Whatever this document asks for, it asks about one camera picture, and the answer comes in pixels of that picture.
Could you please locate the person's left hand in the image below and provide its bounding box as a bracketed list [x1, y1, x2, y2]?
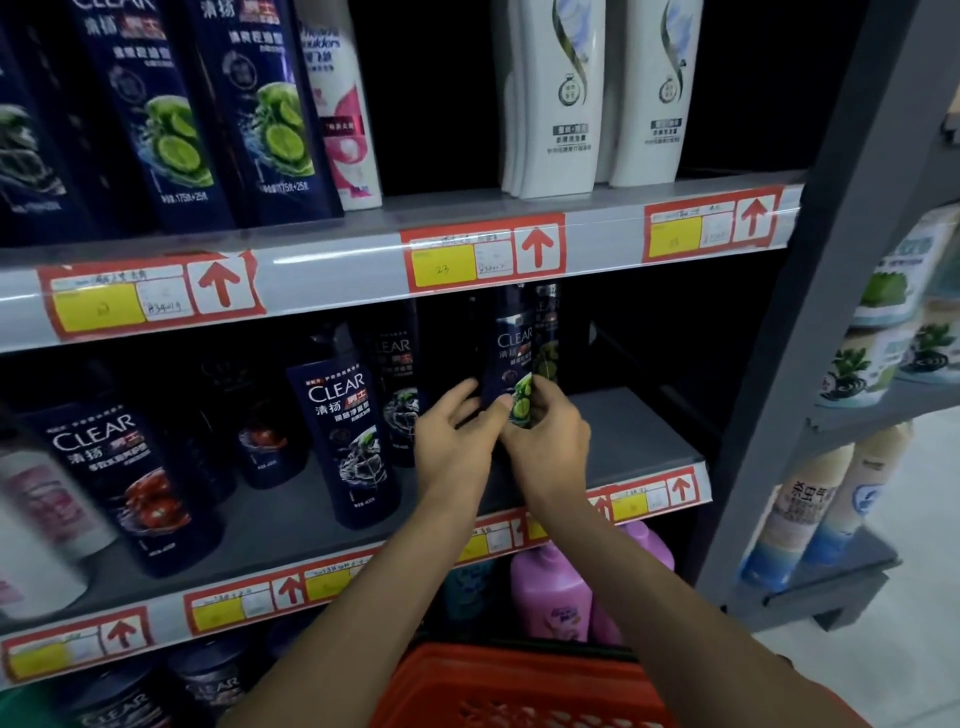
[413, 377, 519, 520]

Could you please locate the person's right hand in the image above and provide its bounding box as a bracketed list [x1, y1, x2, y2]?
[498, 374, 594, 520]

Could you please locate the grey store shelf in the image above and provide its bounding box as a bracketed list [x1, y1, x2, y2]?
[0, 0, 924, 691]

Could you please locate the navy black Clear bottle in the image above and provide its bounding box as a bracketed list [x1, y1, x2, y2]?
[363, 299, 430, 468]

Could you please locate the dark red-label shampoo bottle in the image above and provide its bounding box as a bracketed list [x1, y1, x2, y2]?
[18, 401, 225, 579]
[286, 326, 401, 532]
[224, 352, 310, 490]

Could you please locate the orange shopping basket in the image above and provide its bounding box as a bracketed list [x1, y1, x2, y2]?
[371, 641, 676, 728]

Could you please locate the person's right forearm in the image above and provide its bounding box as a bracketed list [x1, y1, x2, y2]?
[524, 494, 875, 728]

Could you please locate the person's left forearm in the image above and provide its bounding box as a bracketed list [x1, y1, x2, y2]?
[221, 487, 489, 728]

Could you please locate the purple pump bottle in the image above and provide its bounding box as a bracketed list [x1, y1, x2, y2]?
[511, 541, 594, 643]
[588, 521, 676, 648]

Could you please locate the small teal bottle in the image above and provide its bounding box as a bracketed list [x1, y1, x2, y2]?
[442, 558, 496, 624]

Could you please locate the grey metal store shelving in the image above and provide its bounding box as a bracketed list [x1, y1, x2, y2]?
[0, 187, 785, 684]

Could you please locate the white blue tube bottle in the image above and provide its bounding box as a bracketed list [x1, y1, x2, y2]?
[800, 421, 915, 568]
[738, 443, 856, 594]

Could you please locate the navy round bottle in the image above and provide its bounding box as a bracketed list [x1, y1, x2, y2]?
[258, 611, 320, 665]
[56, 663, 178, 728]
[166, 635, 253, 718]

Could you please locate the white jar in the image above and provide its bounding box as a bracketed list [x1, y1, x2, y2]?
[815, 322, 913, 410]
[896, 296, 960, 385]
[851, 206, 960, 329]

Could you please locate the grey end rack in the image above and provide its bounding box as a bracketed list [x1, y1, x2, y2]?
[719, 74, 960, 635]

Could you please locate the white bottle red label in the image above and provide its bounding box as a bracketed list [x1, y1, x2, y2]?
[294, 0, 384, 211]

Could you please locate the white curvy bottle gold cap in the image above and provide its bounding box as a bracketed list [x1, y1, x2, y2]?
[593, 0, 620, 185]
[515, 0, 607, 200]
[494, 0, 526, 195]
[607, 0, 705, 189]

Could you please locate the row of large navy bottles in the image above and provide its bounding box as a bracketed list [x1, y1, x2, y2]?
[0, 0, 346, 249]

